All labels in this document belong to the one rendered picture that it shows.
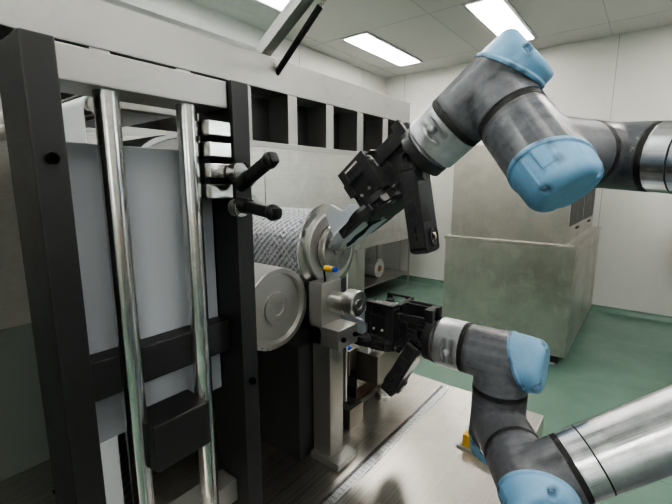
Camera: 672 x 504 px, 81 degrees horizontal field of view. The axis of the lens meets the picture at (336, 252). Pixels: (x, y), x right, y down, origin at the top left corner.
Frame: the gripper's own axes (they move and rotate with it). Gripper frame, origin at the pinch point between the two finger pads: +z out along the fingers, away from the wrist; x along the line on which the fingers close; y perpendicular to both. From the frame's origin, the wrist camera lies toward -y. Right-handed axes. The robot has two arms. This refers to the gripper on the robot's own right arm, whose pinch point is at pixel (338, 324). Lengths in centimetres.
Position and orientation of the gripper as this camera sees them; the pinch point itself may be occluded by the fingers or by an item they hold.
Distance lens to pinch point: 76.5
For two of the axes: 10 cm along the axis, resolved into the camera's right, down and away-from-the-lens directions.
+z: -7.9, -1.1, 6.1
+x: -6.2, 1.3, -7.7
